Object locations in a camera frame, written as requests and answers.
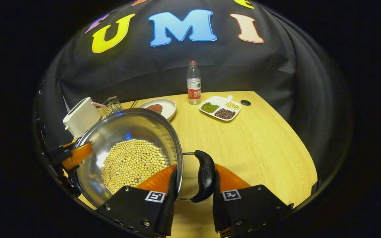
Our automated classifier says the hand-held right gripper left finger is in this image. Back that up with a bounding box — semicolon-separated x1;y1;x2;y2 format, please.
96;164;179;238

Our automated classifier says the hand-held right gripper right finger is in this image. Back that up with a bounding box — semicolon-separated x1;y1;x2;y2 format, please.
212;163;293;238

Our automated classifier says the steel pot with black handle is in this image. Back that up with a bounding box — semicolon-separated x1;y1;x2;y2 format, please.
73;108;216;207

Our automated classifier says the pile of yellow soybeans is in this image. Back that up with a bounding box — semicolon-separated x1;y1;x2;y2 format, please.
101;139;169;195

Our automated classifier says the white toaster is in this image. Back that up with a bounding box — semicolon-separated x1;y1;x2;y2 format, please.
63;97;102;139

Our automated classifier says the portion of dark red beans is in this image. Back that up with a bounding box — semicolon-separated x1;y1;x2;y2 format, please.
214;108;236;120

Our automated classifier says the white round plate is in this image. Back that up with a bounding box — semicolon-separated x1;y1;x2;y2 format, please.
138;99;177;121

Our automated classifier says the white divided plate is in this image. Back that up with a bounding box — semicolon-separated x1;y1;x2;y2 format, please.
199;95;242;122

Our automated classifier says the portion of green mung beans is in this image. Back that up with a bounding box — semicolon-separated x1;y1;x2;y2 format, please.
201;102;220;113

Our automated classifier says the black backdrop cloth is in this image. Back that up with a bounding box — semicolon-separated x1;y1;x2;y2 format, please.
40;0;353;172

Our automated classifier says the clear water bottle red label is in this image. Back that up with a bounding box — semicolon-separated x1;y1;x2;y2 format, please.
186;60;201;105

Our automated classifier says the wire mesh holder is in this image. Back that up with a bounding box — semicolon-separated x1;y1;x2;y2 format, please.
102;96;123;116

